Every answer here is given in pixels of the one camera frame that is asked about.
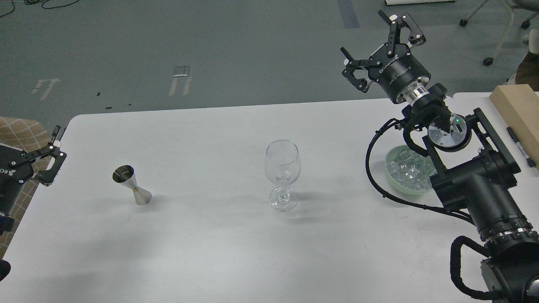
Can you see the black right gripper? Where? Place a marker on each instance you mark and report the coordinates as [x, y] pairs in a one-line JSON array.
[[392, 65]]

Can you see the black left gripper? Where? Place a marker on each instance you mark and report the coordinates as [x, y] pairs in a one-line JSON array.
[[16, 169]]

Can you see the steel cocktail jigger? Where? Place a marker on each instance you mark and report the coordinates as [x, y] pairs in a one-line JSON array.
[[125, 175]]

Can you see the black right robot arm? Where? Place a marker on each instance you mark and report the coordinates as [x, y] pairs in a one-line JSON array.
[[474, 169]]

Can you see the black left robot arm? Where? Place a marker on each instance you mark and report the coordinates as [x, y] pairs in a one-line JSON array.
[[29, 156]]

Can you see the green bowl of ice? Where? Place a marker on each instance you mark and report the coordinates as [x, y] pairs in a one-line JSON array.
[[407, 171]]

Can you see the clear wine glass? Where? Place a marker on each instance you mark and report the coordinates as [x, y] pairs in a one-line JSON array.
[[282, 166]]

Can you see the tan checkered chair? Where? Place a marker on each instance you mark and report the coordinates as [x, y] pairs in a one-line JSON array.
[[19, 138]]

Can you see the white office chair base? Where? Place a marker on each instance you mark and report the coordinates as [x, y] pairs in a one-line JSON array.
[[504, 26]]

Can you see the light wooden block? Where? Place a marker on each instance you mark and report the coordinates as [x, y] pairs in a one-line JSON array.
[[518, 105]]

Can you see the person in brown jacket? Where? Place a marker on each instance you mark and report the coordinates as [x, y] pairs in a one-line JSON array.
[[528, 70]]

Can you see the silver floor plate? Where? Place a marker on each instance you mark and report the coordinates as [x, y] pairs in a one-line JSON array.
[[181, 71]]

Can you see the black marker pen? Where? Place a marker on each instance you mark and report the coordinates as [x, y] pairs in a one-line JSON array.
[[517, 142]]

